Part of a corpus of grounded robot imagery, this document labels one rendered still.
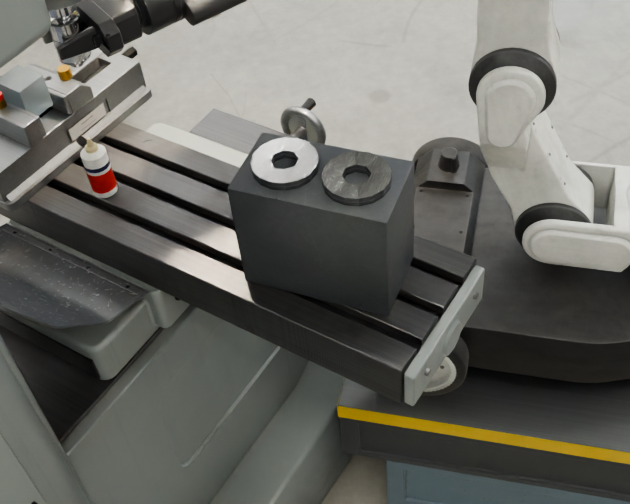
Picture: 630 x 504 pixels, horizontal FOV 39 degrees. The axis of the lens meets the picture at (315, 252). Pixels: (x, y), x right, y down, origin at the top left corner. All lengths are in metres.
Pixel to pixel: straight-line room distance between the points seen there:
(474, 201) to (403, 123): 1.14
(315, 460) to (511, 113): 0.93
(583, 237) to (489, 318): 0.23
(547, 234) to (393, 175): 0.60
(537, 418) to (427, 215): 0.47
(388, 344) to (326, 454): 0.89
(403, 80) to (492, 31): 1.76
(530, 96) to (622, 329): 0.52
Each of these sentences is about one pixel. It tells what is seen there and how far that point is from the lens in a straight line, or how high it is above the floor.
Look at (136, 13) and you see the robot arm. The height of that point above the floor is 1.25.
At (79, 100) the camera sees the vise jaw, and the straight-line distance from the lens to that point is 1.55.
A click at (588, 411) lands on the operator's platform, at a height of 0.40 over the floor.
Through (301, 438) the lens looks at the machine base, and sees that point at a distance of 2.04.
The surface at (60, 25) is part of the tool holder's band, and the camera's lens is 1.33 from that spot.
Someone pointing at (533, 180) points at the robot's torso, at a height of 0.80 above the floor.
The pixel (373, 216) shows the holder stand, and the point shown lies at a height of 1.15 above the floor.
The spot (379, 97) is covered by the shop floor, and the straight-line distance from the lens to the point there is 3.17.
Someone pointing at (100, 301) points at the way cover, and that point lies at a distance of 1.41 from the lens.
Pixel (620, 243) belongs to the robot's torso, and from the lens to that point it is 1.72.
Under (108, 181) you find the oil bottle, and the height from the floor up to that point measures 1.00.
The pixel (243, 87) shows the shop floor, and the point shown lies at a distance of 3.27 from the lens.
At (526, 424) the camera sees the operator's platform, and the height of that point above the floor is 0.40.
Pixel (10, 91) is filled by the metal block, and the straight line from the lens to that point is 1.53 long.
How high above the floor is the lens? 1.94
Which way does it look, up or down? 47 degrees down
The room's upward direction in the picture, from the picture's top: 6 degrees counter-clockwise
